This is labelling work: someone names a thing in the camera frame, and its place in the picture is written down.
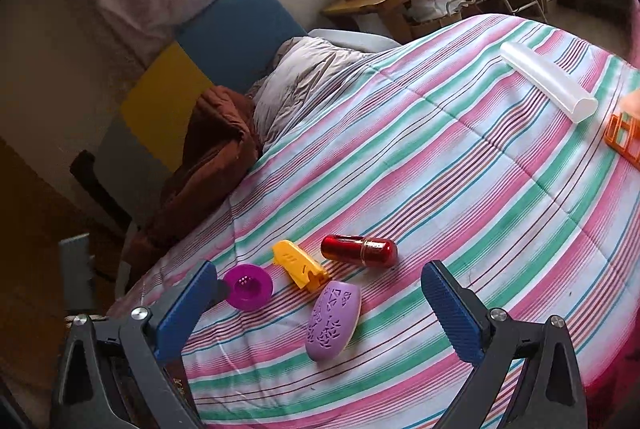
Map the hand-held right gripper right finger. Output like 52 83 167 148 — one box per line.
420 259 589 429

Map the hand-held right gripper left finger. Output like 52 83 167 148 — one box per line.
49 260 219 429

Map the purple plastic funnel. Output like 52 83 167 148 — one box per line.
221 263 275 311

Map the red glossy capsule case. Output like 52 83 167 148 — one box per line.
320 234 399 269

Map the purple oval perforated case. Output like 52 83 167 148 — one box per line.
305 280 363 363

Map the yellow plastic clip case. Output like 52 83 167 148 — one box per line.
271 239 331 294

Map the grey box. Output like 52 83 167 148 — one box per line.
59 234 98 312

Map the black chair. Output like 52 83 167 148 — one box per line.
69 150 133 237

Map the grey headboard panel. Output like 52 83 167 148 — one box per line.
92 114 166 230

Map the brown duvet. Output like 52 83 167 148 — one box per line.
122 86 261 270

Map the striped bedsheet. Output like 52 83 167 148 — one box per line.
107 14 640 429

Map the pink patterned blanket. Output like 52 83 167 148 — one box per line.
585 349 640 415

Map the yellow headboard panel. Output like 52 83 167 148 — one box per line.
120 41 216 150

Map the orange plastic rack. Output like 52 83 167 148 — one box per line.
602 111 640 170

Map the translucent white tube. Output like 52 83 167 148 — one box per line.
500 40 599 124

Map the grey pillow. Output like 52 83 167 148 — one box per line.
245 36 401 154

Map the blue headboard panel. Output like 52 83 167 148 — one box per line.
175 0 308 94

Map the white bag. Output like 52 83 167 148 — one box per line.
410 0 476 27

